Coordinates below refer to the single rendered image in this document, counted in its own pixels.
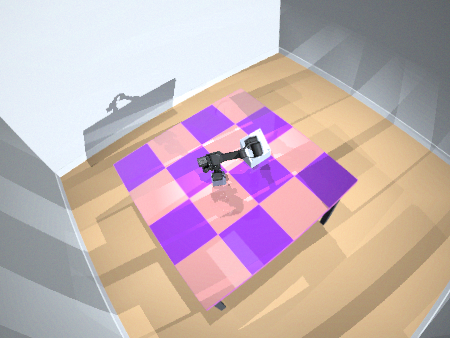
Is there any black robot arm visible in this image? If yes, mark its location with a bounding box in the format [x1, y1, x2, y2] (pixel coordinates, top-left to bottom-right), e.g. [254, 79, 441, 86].
[196, 135, 264, 173]

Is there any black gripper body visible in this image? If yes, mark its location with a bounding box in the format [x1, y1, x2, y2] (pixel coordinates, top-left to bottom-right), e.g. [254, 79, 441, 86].
[212, 165, 223, 181]

